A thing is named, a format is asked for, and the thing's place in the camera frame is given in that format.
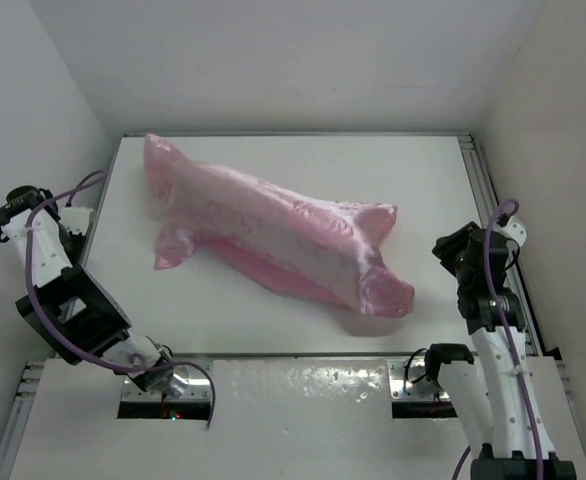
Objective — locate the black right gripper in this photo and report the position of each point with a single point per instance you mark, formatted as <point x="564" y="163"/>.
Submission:
<point x="447" y="244"/>

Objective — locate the pink satin pillowcase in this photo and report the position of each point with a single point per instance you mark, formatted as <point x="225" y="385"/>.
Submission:
<point x="287" y="242"/>

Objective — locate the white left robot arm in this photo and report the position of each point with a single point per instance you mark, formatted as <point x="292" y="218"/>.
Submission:
<point x="65" y="303"/>

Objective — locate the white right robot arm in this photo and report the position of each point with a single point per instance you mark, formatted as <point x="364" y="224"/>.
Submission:
<point x="489" y="383"/>

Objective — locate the white foam front board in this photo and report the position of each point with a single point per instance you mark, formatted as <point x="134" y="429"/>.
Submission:
<point x="273" y="419"/>

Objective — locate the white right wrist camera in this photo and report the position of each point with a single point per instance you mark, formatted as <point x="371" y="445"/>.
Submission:
<point x="512" y="228"/>

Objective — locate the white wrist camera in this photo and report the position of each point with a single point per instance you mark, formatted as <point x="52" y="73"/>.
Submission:
<point x="76" y="220"/>
<point x="512" y="228"/>

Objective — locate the aluminium frame rail right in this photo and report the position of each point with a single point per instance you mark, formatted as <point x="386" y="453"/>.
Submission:
<point x="487" y="203"/>

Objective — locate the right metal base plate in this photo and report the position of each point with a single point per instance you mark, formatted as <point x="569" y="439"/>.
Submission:
<point x="406" y="386"/>

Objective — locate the metal base plate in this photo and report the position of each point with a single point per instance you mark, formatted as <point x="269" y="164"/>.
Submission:
<point x="406" y="386"/>
<point x="180" y="384"/>

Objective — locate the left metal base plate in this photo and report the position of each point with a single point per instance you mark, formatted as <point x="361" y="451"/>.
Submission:
<point x="180" y="384"/>

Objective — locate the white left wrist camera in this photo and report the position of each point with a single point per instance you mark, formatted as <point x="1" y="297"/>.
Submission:
<point x="76" y="220"/>

